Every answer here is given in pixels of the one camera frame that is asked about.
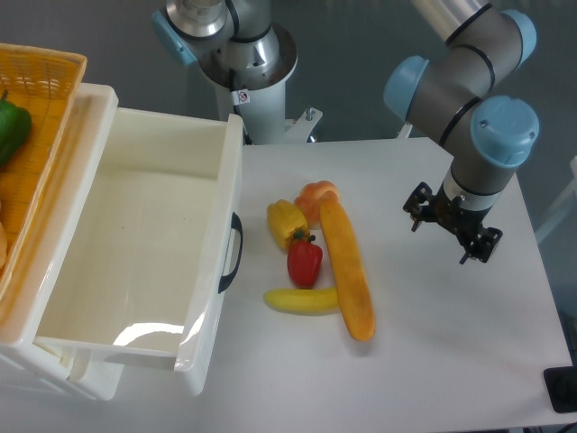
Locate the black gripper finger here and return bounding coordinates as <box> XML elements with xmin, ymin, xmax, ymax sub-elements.
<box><xmin>458</xmin><ymin>226</ymin><xmax>503</xmax><ymax>264</ymax></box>
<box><xmin>403</xmin><ymin>182</ymin><xmax>434</xmax><ymax>232</ymax></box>

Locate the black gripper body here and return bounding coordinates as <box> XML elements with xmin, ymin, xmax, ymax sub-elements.
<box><xmin>429</xmin><ymin>188</ymin><xmax>489</xmax><ymax>246</ymax></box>

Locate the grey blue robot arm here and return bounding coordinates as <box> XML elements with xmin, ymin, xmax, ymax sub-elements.
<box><xmin>151</xmin><ymin>1</ymin><xmax>539</xmax><ymax>262</ymax></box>

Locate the long orange baguette bread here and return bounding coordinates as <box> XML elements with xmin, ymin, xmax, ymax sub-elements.
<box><xmin>319</xmin><ymin>200</ymin><xmax>376</xmax><ymax>341</ymax></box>

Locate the red bell pepper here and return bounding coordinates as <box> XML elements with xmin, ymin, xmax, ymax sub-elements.
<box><xmin>287</xmin><ymin>231</ymin><xmax>324</xmax><ymax>289</ymax></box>

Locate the yellow banana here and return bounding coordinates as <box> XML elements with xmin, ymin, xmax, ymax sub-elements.
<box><xmin>263</xmin><ymin>287</ymin><xmax>339</xmax><ymax>314</ymax></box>

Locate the yellow bell pepper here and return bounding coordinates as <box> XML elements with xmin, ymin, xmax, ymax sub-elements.
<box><xmin>267</xmin><ymin>199</ymin><xmax>310</xmax><ymax>252</ymax></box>

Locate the black device at edge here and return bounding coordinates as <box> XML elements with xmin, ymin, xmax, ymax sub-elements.
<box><xmin>543</xmin><ymin>366</ymin><xmax>576</xmax><ymax>413</ymax></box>

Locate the white plastic drawer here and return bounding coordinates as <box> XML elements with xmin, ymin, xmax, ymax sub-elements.
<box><xmin>36</xmin><ymin>108</ymin><xmax>243</xmax><ymax>395</ymax></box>

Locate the orange woven basket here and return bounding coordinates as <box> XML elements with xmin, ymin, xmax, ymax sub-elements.
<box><xmin>1</xmin><ymin>43</ymin><xmax>87</xmax><ymax>299</ymax></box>

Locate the green bell pepper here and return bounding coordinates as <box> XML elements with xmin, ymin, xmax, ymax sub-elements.
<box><xmin>1</xmin><ymin>89</ymin><xmax>32</xmax><ymax>166</ymax></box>

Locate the white drawer cabinet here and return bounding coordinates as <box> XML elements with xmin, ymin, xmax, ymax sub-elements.
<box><xmin>1</xmin><ymin>83</ymin><xmax>123</xmax><ymax>401</ymax></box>

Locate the dark drawer handle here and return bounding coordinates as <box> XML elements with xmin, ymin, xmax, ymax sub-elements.
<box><xmin>218</xmin><ymin>212</ymin><xmax>244</xmax><ymax>293</ymax></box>

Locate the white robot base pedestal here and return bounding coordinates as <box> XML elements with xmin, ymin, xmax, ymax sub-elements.
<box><xmin>198</xmin><ymin>23</ymin><xmax>323</xmax><ymax>144</ymax></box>

